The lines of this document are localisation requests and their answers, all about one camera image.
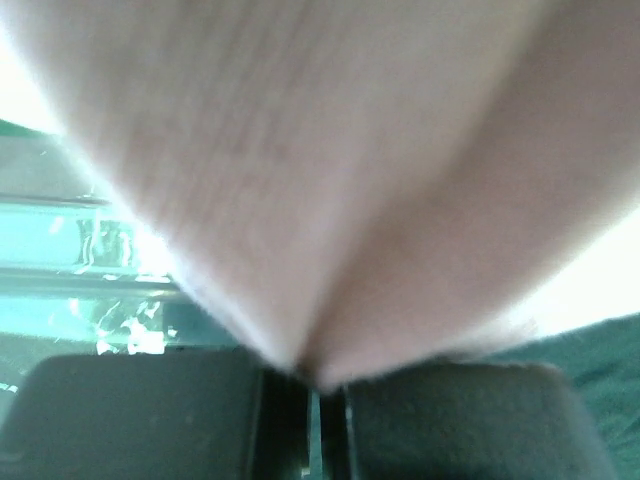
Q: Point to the black t shirt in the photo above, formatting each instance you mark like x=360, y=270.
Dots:
x=602, y=361

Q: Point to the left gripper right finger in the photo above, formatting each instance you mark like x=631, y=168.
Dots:
x=473, y=421

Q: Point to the clear plastic bin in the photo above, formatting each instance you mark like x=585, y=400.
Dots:
x=76, y=277

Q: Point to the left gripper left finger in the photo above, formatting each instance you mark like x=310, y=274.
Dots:
x=186, y=415

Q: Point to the pink t shirt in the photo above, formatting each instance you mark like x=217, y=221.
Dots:
x=353, y=186

